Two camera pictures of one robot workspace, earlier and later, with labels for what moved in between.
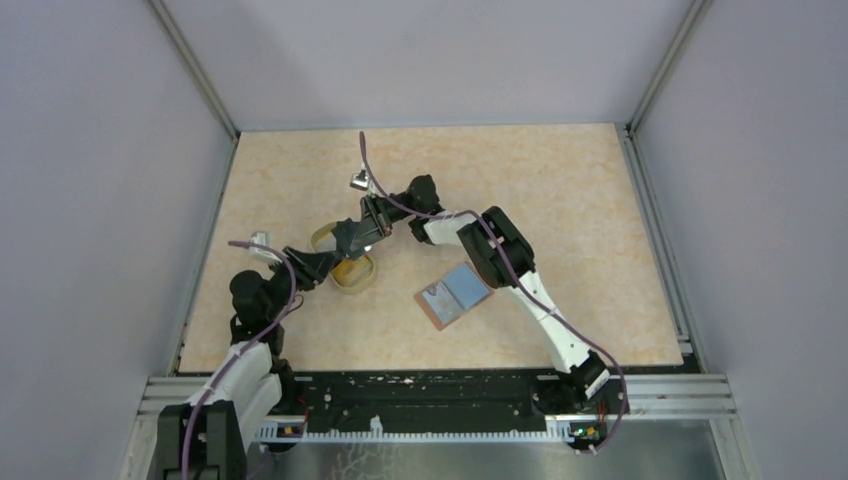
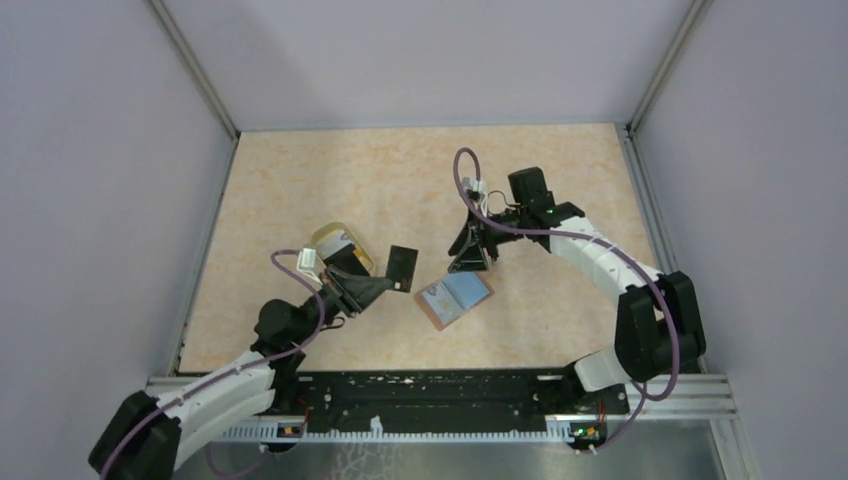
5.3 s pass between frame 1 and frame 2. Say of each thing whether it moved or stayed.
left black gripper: moved
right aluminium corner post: stayed
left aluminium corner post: stayed
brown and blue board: stayed
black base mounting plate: stayed
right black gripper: moved
